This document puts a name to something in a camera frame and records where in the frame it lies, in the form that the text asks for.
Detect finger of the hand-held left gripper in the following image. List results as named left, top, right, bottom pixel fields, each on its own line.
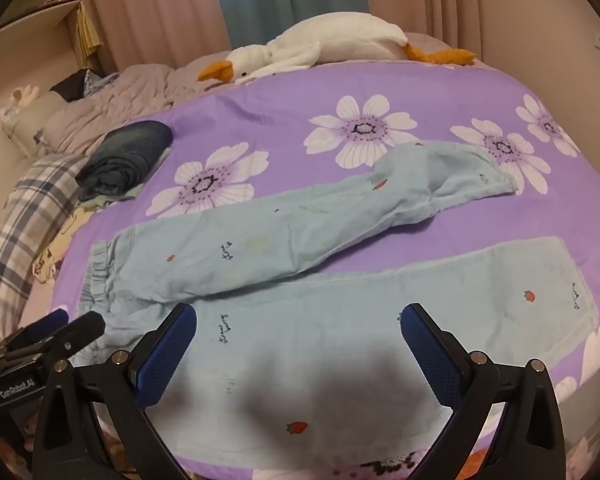
left=10, top=311, right=106, bottom=362
left=2, top=308, right=70, bottom=356

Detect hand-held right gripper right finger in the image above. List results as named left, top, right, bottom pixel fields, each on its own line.
left=399, top=302, right=566, bottom=480

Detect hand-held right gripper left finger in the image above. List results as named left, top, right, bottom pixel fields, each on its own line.
left=32, top=302, right=198, bottom=480

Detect light blue pants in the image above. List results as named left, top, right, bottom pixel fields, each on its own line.
left=72, top=141, right=600, bottom=468

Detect yellow printed cloth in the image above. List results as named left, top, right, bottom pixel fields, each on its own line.
left=32, top=205, right=100, bottom=283

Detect plaid pillow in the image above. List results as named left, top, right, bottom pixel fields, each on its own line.
left=0, top=152, right=93, bottom=336

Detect folded dark jeans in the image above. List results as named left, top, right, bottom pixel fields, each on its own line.
left=75, top=120, right=174, bottom=201

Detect white bunny plush toy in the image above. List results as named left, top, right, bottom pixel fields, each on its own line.
left=0, top=85, right=42, bottom=136

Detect dark garment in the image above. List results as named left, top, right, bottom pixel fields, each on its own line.
left=49, top=69, right=121, bottom=103

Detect grey pink quilt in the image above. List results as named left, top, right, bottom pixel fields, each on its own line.
left=32, top=62, right=222, bottom=156

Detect purple floral bed sheet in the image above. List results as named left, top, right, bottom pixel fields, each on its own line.
left=50, top=57, right=600, bottom=480

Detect beige shelf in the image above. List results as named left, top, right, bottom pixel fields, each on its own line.
left=0, top=0, right=104, bottom=67

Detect white goose plush toy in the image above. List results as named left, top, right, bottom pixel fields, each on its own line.
left=197, top=14, right=477, bottom=85

